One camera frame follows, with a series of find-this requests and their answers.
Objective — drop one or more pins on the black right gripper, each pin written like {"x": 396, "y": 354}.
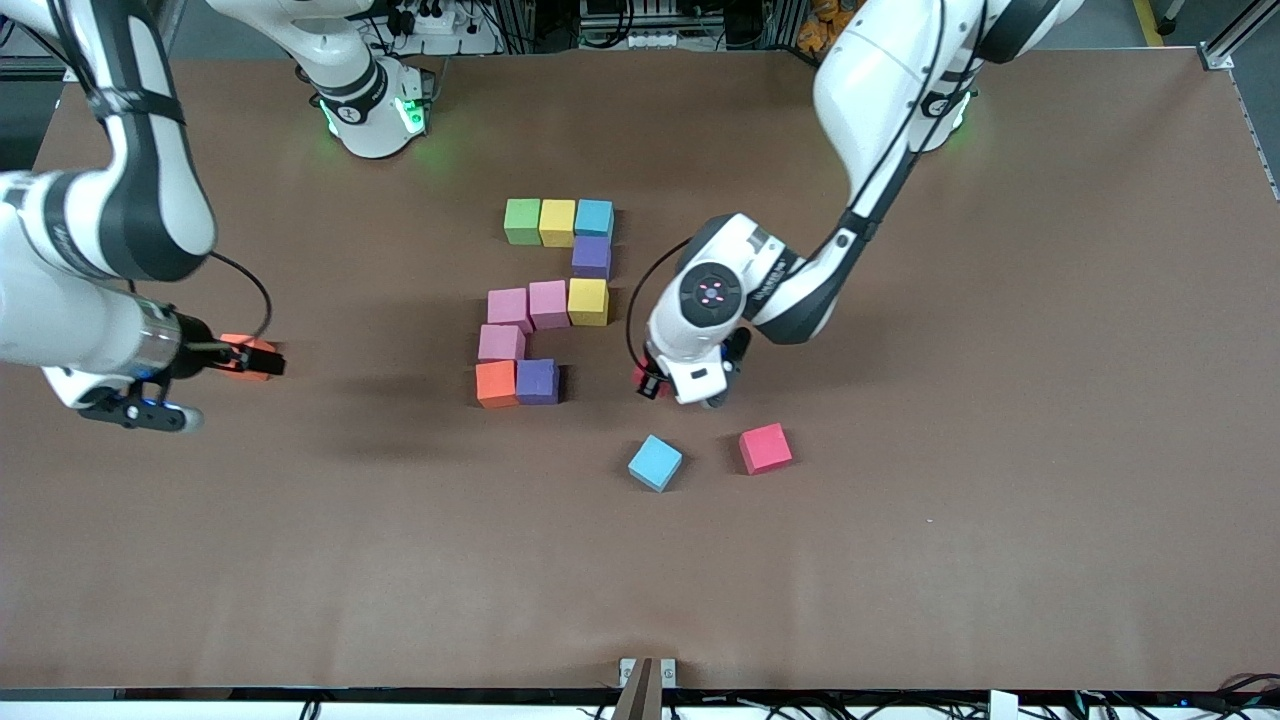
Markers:
{"x": 197, "y": 346}

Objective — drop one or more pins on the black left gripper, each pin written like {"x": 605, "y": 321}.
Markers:
{"x": 652, "y": 383}

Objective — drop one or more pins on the red foam cube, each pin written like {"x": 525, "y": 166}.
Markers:
{"x": 765, "y": 448}
{"x": 637, "y": 374}

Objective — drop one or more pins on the orange foam cube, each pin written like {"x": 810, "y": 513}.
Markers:
{"x": 240, "y": 341}
{"x": 495, "y": 385}

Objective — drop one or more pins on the yellow foam cube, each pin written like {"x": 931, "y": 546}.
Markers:
{"x": 588, "y": 302}
{"x": 557, "y": 222}

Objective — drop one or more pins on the purple foam cube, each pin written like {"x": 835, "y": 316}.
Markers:
{"x": 537, "y": 382}
{"x": 591, "y": 257}

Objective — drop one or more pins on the pink foam cube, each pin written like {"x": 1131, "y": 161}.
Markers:
{"x": 500, "y": 342}
{"x": 508, "y": 308}
{"x": 548, "y": 304}

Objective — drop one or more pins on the light blue foam cube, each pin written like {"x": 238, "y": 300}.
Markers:
{"x": 594, "y": 218}
{"x": 655, "y": 462}

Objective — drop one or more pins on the green foam cube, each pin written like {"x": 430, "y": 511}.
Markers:
{"x": 522, "y": 222}

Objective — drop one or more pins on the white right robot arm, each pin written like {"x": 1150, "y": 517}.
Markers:
{"x": 100, "y": 230}

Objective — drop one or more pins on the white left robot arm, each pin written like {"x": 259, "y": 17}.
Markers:
{"x": 880, "y": 80}

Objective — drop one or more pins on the brown paper table cover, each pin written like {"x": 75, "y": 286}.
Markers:
{"x": 900, "y": 560}

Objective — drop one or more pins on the grey control box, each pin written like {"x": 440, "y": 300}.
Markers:
{"x": 640, "y": 20}

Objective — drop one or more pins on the white power strip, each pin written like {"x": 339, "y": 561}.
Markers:
{"x": 435, "y": 20}

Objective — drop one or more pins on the bag of orange items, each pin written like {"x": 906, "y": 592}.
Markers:
{"x": 825, "y": 20}

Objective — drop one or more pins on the small white box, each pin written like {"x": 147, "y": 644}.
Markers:
{"x": 1003, "y": 705}

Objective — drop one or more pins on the grey metal camera bracket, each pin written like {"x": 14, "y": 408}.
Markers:
{"x": 640, "y": 695}

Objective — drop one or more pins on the aluminium frame profile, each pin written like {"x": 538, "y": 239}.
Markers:
{"x": 1225, "y": 40}

